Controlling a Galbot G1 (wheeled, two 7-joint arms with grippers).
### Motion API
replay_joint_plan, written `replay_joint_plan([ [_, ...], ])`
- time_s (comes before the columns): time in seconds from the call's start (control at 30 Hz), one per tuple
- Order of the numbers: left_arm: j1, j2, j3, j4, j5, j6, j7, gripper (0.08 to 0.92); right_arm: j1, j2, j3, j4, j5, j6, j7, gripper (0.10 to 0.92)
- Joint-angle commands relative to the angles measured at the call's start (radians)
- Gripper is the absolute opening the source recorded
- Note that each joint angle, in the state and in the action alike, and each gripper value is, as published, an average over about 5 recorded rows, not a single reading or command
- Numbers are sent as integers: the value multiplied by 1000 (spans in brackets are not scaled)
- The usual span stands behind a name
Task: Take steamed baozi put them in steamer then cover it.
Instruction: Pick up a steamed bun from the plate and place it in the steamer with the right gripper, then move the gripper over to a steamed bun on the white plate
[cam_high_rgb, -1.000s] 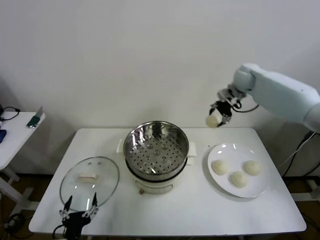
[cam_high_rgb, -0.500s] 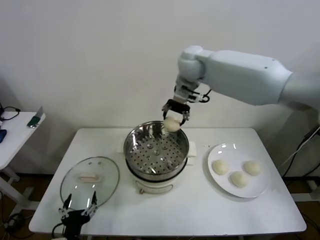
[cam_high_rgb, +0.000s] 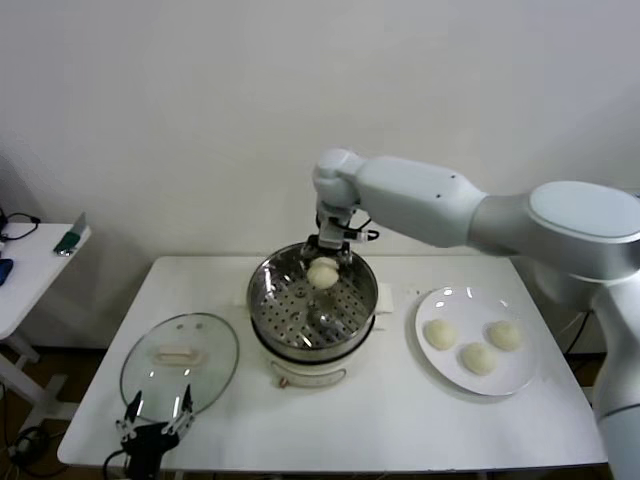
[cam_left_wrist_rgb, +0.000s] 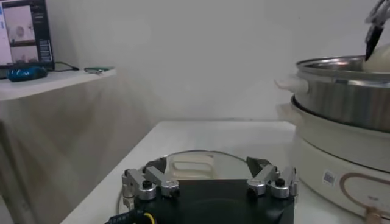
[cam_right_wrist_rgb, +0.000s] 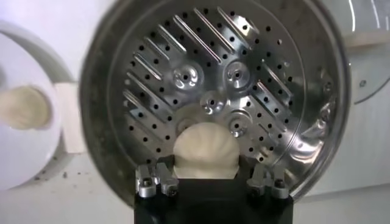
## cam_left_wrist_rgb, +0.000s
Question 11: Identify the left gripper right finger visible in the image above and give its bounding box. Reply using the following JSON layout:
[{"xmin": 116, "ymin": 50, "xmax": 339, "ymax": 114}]
[{"xmin": 246, "ymin": 156, "xmax": 299, "ymax": 200}]

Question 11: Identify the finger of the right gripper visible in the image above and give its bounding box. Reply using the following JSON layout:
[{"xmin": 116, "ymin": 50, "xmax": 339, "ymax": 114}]
[{"xmin": 364, "ymin": 0, "xmax": 390, "ymax": 61}]

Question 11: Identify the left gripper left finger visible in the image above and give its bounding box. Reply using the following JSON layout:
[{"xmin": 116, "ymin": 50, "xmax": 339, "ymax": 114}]
[{"xmin": 121, "ymin": 156, "xmax": 181, "ymax": 201}]

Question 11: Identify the white steamed baozi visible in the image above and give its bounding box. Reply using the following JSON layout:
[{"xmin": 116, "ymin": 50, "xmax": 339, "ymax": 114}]
[{"xmin": 361, "ymin": 42, "xmax": 390, "ymax": 74}]

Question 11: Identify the round glass pot lid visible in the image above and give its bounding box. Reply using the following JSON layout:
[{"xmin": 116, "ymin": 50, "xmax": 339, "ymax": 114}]
[{"xmin": 118, "ymin": 149, "xmax": 258, "ymax": 215}]

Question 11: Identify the steel steamer pot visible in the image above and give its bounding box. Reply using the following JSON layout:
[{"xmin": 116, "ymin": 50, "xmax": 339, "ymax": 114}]
[{"xmin": 275, "ymin": 96, "xmax": 390, "ymax": 222}]

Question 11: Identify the perforated steel steamer basket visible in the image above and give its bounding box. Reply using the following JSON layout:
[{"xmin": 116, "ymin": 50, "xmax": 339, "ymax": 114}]
[{"xmin": 274, "ymin": 55, "xmax": 390, "ymax": 133}]

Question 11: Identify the green and grey tool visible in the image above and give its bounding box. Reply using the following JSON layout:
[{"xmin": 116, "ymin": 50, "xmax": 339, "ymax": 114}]
[{"xmin": 84, "ymin": 66, "xmax": 115, "ymax": 75}]

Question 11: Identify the white side table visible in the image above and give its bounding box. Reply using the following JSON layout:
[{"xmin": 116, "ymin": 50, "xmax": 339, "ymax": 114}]
[{"xmin": 0, "ymin": 68, "xmax": 118, "ymax": 103}]

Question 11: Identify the blue computer mouse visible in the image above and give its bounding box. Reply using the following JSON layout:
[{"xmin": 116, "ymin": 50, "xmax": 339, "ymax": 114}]
[{"xmin": 7, "ymin": 66, "xmax": 49, "ymax": 82}]

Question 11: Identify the black framed monitor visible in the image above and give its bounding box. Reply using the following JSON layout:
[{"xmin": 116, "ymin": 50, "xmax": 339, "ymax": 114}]
[{"xmin": 0, "ymin": 0, "xmax": 55, "ymax": 71}]

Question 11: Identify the black looped cable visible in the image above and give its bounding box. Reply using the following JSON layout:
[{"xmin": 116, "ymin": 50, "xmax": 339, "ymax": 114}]
[{"xmin": 53, "ymin": 61, "xmax": 80, "ymax": 73}]

